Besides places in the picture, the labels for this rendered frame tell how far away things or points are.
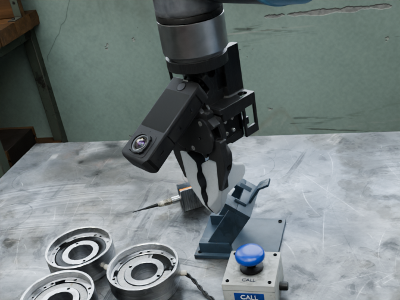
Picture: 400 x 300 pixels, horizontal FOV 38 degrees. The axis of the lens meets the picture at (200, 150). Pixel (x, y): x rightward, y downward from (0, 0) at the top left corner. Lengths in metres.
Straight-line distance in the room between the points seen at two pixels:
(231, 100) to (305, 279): 0.29
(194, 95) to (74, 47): 1.99
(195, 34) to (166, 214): 0.46
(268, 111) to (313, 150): 1.33
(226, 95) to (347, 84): 1.72
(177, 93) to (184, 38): 0.07
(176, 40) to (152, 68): 1.88
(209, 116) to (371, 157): 0.51
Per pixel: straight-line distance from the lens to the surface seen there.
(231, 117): 0.67
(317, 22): 2.30
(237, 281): 0.77
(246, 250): 0.77
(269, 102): 2.44
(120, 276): 0.86
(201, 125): 0.66
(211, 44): 0.63
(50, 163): 1.30
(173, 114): 0.64
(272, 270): 0.78
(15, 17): 2.55
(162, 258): 0.86
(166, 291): 0.82
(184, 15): 0.61
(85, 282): 0.86
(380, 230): 0.92
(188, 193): 0.99
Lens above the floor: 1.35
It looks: 27 degrees down
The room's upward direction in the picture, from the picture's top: 10 degrees counter-clockwise
